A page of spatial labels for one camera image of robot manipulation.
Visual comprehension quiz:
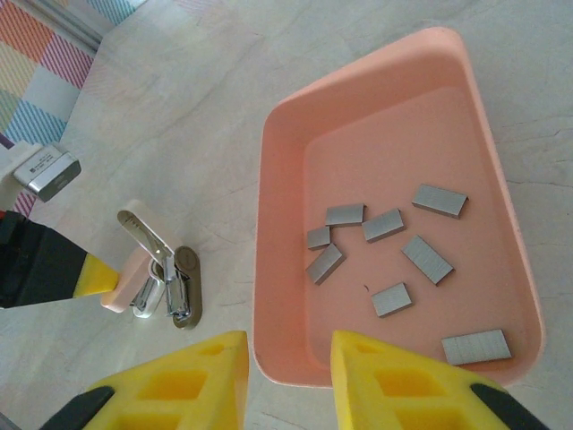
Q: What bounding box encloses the aluminium frame post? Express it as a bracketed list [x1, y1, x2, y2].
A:
[56, 0, 104, 55]

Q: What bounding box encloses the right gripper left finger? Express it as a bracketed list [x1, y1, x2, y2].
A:
[42, 330, 250, 430]

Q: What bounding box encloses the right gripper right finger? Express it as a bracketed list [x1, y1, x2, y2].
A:
[330, 330, 538, 430]

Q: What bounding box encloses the pink plastic tray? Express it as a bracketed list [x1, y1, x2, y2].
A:
[251, 26, 547, 387]

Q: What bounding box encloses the grey staple strip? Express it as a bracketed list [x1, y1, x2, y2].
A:
[305, 242, 345, 286]
[411, 183, 466, 220]
[361, 208, 407, 244]
[440, 329, 513, 366]
[306, 226, 331, 251]
[371, 281, 416, 320]
[400, 235, 456, 287]
[324, 203, 366, 228]

